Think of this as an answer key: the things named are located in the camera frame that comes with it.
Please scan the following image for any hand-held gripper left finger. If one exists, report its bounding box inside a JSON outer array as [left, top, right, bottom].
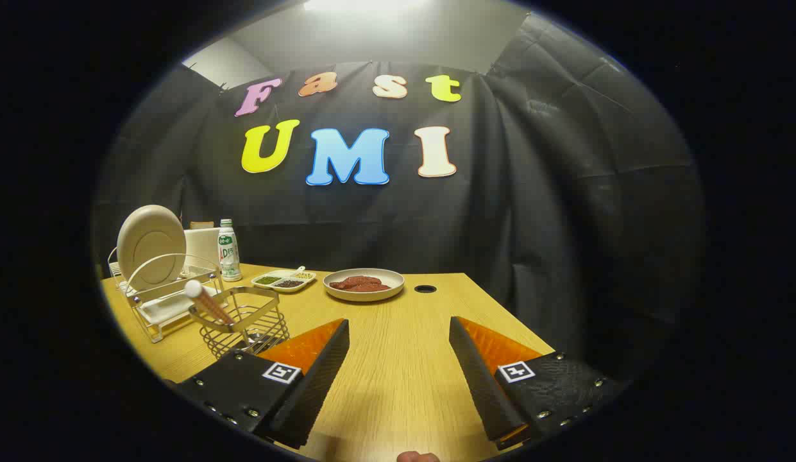
[[173, 318, 351, 450]]

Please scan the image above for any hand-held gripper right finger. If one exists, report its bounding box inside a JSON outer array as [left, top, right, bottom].
[[448, 316, 623, 451]]

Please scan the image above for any metal wire basket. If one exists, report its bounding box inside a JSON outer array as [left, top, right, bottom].
[[189, 286, 291, 359]]

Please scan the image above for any pink striped handle spoon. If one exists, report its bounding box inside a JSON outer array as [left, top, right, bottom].
[[184, 280, 267, 350]]

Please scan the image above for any white wire dish rack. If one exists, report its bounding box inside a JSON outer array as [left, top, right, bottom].
[[107, 247, 228, 344]]

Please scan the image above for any beige round plate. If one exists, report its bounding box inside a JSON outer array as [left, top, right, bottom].
[[117, 205, 187, 291]]

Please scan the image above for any beige plate with meat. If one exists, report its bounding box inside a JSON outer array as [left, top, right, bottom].
[[323, 268, 405, 302]]

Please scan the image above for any white divided dish with beans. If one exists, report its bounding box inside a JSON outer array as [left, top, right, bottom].
[[251, 266, 318, 294]]

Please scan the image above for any white green label bottle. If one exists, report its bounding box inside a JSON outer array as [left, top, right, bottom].
[[217, 218, 242, 283]]

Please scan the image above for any black backdrop cloth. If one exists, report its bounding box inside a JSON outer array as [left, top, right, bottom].
[[93, 13, 706, 386]]

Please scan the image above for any white toaster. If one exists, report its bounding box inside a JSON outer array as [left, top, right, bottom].
[[183, 226, 222, 270]]

